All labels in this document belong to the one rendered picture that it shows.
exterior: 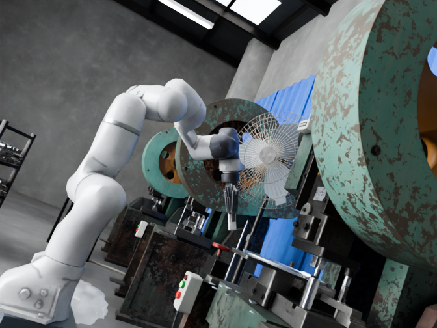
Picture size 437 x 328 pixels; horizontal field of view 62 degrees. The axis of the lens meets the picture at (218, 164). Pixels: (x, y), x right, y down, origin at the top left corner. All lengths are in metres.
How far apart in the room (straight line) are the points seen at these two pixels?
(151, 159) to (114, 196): 3.23
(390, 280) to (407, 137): 0.59
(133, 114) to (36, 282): 0.49
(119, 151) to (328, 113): 0.55
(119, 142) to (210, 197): 1.57
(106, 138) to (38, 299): 0.44
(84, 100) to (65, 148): 1.01
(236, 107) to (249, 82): 4.18
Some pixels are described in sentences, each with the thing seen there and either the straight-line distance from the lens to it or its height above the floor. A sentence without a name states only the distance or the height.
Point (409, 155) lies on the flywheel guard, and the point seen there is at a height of 1.13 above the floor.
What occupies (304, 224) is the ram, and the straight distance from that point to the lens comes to 1.27.
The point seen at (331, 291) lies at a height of 0.77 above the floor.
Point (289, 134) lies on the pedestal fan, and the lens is 2.13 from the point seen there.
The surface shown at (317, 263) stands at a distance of 1.34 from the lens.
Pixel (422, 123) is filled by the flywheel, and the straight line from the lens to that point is 1.05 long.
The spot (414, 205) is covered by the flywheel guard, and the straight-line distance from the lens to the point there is 0.92.
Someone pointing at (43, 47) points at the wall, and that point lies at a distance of 8.15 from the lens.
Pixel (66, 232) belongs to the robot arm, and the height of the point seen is 0.66.
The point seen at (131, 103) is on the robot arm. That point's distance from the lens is 1.06.
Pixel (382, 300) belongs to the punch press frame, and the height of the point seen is 0.81.
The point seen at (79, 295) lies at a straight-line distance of 2.36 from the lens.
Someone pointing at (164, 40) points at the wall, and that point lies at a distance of 8.33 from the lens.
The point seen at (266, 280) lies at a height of 0.73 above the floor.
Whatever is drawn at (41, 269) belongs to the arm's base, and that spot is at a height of 0.56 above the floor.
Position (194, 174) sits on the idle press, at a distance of 2.50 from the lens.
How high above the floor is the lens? 0.83
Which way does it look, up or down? 9 degrees up
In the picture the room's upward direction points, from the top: 22 degrees clockwise
